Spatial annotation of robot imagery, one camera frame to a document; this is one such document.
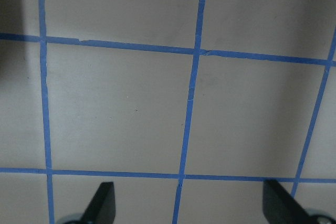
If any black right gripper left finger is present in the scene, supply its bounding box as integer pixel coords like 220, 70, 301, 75
79, 182, 116, 224

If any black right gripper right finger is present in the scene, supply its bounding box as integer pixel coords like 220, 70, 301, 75
262, 179, 318, 224

